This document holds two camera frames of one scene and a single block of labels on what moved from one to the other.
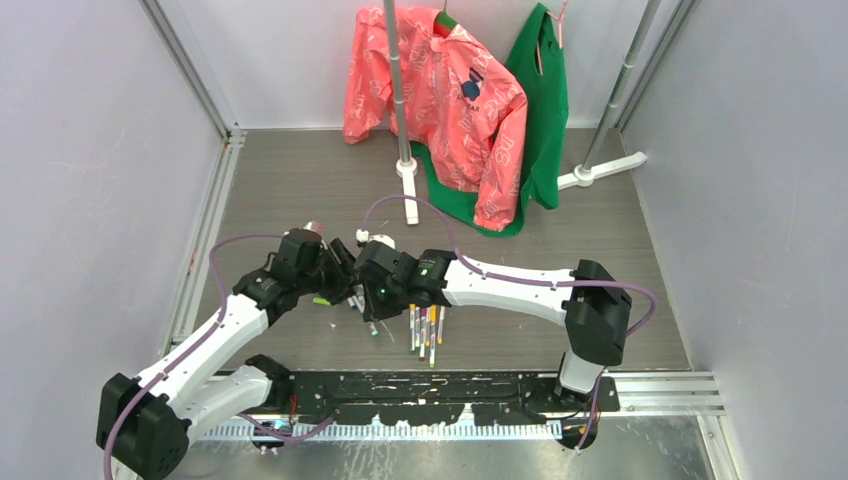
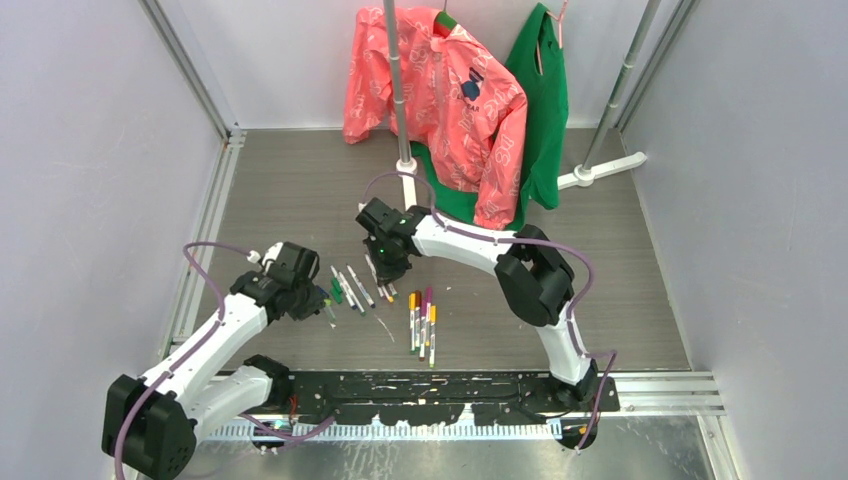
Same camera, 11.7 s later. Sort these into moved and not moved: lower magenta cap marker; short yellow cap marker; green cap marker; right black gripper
Moved: right black gripper
Not moved: green cap marker; short yellow cap marker; lower magenta cap marker
